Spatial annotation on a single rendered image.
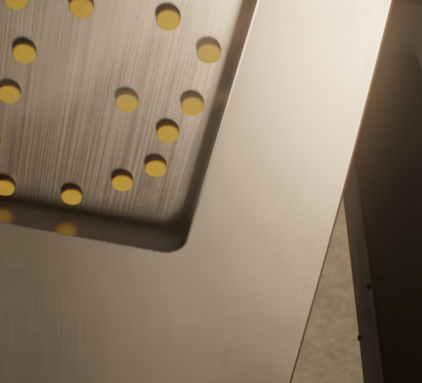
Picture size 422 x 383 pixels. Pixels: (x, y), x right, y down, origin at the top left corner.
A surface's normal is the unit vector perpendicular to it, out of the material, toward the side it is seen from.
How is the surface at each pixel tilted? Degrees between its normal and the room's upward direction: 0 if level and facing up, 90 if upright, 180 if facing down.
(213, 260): 0
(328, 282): 0
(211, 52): 0
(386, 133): 90
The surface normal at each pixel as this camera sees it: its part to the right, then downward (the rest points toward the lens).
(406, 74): 0.00, -0.76
